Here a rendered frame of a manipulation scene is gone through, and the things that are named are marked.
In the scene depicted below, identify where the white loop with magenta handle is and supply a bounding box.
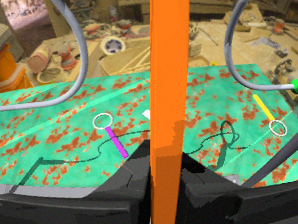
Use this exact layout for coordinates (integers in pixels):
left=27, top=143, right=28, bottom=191
left=92, top=113, right=128, bottom=159

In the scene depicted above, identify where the white flat bar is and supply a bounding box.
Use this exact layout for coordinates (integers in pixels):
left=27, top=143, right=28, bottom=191
left=142, top=109, right=150, bottom=120

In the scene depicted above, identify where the orange handle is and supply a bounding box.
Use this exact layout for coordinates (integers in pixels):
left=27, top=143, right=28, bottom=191
left=150, top=0, right=190, bottom=224

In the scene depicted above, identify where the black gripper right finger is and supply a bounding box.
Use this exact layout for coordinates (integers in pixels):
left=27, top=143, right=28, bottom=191
left=176, top=152, right=298, bottom=224

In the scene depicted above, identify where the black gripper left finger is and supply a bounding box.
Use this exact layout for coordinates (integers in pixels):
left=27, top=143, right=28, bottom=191
left=0, top=140, right=150, bottom=224

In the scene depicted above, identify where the thin grey bent wire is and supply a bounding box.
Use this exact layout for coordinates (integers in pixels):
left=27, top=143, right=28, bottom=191
left=0, top=0, right=298, bottom=198

